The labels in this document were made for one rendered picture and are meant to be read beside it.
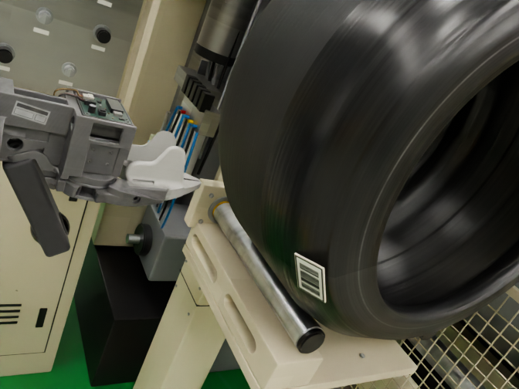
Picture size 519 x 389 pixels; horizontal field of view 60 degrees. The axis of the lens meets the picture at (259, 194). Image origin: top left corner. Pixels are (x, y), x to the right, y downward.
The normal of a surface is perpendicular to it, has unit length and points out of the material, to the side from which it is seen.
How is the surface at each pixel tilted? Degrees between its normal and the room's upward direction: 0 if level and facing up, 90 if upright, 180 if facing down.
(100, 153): 90
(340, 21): 69
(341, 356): 0
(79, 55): 90
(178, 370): 90
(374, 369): 0
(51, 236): 90
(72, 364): 0
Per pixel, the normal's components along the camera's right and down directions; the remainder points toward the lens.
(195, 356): 0.43, 0.53
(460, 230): -0.52, -0.52
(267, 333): 0.38, -0.84
